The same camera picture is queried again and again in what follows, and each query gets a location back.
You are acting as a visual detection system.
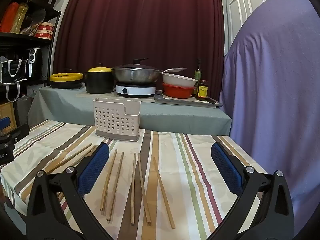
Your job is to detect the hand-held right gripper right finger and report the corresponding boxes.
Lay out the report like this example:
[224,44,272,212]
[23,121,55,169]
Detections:
[211,142,295,240]

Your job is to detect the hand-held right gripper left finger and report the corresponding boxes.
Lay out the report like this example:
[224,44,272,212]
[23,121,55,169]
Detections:
[26,142,110,240]

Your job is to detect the wooden chopstick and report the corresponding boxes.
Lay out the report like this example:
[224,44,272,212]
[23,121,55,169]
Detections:
[138,153,152,225]
[70,144,98,168]
[47,143,93,173]
[100,149,118,212]
[152,157,176,229]
[106,152,124,223]

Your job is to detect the beige perforated utensil holder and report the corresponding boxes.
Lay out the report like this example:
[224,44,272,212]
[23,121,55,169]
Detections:
[93,98,141,142]

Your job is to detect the brown cardboard box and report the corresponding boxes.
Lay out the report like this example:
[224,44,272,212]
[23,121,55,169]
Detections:
[0,102,16,128]

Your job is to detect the striped tablecloth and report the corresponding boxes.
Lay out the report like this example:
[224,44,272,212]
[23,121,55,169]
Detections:
[0,119,268,240]

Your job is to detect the black pan with yellow lid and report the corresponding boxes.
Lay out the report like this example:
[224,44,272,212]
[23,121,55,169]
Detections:
[49,72,84,90]

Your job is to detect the grey-green table cover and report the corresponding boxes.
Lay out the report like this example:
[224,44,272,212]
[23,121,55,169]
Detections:
[27,84,232,137]

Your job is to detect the grey tray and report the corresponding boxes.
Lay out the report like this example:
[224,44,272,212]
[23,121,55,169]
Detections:
[154,91,223,109]

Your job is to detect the sauce jar with yellow label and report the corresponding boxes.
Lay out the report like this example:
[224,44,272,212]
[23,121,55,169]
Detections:
[196,79,209,101]

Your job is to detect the black pot with yellow lid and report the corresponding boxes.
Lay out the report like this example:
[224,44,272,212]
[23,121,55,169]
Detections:
[83,63,115,94]

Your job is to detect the black shelf unit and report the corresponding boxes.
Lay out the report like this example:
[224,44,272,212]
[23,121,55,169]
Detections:
[0,0,69,130]

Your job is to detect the white induction cooker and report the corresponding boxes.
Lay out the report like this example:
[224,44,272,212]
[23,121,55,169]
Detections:
[115,82,157,98]

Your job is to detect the person in purple shirt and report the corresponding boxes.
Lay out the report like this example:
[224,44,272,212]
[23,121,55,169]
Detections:
[219,0,320,230]

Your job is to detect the red colander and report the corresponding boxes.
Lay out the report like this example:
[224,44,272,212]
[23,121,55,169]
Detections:
[162,82,197,99]

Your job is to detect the dark oil bottle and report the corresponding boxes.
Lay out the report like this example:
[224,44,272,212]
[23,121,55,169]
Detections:
[194,59,203,81]

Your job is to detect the steel wok with glass lid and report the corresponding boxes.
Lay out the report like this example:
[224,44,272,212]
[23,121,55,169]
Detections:
[111,58,163,85]

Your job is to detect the red and white round tin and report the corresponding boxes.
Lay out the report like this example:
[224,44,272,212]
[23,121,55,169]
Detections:
[34,22,54,39]

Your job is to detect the red package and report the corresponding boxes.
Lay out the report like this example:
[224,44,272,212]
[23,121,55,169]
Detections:
[0,2,19,33]

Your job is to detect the yellow package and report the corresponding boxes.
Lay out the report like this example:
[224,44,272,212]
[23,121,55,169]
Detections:
[10,3,28,34]

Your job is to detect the maroon curtain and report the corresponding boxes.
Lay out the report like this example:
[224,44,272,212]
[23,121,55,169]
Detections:
[54,0,232,92]

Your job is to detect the white panelled door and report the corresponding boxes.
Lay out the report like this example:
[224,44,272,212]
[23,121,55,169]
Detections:
[226,0,273,54]

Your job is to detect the black tote bag white straps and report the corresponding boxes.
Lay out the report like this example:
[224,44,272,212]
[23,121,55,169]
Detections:
[0,59,28,102]

